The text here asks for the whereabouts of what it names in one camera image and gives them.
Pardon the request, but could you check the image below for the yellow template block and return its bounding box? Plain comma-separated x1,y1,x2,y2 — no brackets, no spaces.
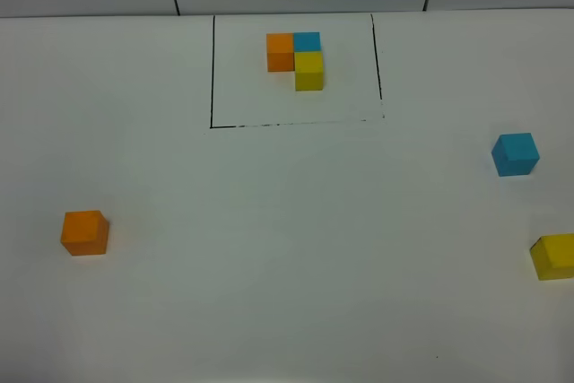
294,51,325,91

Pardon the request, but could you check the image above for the orange template block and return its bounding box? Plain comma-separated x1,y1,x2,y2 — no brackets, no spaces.
266,33,294,73

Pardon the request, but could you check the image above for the blue template block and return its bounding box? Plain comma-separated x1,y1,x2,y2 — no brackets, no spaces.
293,32,322,53

